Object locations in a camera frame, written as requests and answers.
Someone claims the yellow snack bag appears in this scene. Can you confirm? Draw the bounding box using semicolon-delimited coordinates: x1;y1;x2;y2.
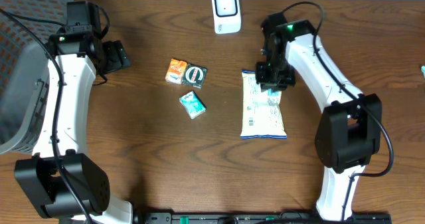
240;70;287;140

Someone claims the orange tissue pack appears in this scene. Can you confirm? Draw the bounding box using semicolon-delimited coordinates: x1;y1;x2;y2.
165;58;188;84

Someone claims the dark green round-logo packet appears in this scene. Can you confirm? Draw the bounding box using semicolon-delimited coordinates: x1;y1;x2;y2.
182;64;207;88

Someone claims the teal tissue pack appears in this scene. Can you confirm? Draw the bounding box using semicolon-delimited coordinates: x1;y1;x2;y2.
179;91;207;119

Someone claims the mint green snack packet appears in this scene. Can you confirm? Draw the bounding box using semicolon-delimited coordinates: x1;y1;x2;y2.
421;66;425;78

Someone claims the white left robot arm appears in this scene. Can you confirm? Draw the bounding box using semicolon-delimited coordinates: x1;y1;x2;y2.
15;1;143;223

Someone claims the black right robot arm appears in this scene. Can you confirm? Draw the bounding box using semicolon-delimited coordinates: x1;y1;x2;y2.
255;13;382;221

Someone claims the white barcode scanner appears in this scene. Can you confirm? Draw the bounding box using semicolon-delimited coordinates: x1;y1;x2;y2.
211;0;242;35

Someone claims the grey plastic shopping basket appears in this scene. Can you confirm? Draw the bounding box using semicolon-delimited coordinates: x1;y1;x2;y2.
1;0;72;154

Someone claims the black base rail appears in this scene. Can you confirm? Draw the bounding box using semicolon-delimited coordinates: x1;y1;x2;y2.
132;211;392;224

